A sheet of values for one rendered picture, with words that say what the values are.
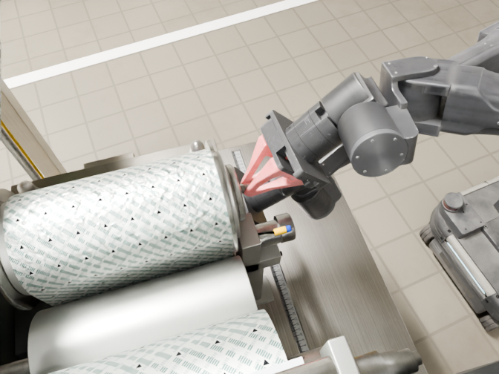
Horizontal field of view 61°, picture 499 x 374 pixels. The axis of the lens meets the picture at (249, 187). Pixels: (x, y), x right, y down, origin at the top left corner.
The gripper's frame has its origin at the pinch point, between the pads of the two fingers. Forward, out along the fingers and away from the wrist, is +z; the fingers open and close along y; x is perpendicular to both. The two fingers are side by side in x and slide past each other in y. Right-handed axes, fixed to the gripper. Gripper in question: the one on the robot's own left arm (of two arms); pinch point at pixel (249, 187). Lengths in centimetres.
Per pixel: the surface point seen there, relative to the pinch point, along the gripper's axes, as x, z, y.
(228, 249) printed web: 2.3, 5.0, -7.1
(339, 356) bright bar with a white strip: 18.3, -11.9, -26.0
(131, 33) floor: -82, 83, 199
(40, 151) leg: -19, 84, 80
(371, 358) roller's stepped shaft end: 6.6, -8.5, -25.7
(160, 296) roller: 9.3, 11.4, -10.6
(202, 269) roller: 4.6, 8.1, -8.5
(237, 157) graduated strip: -28.5, 16.4, 28.2
